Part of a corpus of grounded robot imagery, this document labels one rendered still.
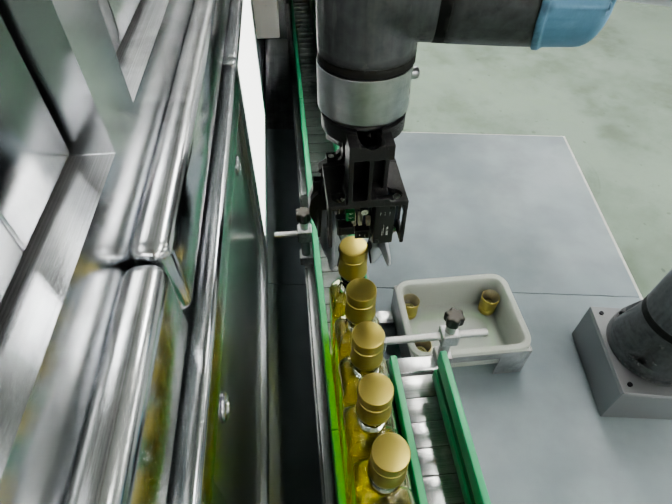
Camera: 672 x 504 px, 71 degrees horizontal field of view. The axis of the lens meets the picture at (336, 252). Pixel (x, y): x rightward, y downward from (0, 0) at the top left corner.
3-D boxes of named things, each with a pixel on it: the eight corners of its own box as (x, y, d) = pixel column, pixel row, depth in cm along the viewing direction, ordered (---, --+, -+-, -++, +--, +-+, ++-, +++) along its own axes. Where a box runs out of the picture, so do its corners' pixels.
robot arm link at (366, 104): (312, 38, 39) (411, 34, 39) (314, 90, 42) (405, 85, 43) (320, 84, 34) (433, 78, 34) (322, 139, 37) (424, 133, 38)
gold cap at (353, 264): (336, 260, 59) (336, 236, 56) (364, 258, 60) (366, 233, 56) (339, 282, 57) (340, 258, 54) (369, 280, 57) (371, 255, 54)
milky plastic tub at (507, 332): (389, 306, 100) (393, 280, 94) (492, 297, 102) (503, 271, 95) (406, 382, 88) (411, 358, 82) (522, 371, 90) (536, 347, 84)
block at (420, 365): (382, 375, 83) (385, 354, 78) (435, 370, 83) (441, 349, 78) (385, 394, 80) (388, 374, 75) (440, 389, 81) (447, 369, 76)
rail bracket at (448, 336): (374, 356, 77) (379, 312, 68) (474, 347, 79) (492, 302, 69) (377, 373, 75) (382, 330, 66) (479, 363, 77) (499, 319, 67)
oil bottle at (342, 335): (334, 386, 74) (333, 306, 59) (369, 382, 75) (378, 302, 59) (338, 421, 71) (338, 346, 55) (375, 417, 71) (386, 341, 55)
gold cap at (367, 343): (348, 343, 52) (348, 321, 49) (379, 340, 52) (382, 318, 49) (352, 372, 50) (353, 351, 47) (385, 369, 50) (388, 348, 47)
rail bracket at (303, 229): (278, 255, 93) (271, 205, 83) (312, 253, 94) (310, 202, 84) (278, 271, 91) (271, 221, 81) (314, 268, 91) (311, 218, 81)
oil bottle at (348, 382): (337, 422, 70) (337, 347, 55) (374, 418, 71) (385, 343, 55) (341, 461, 67) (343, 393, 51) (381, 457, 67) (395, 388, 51)
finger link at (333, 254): (315, 295, 52) (326, 237, 46) (311, 256, 56) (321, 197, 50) (342, 296, 53) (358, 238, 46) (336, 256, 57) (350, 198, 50)
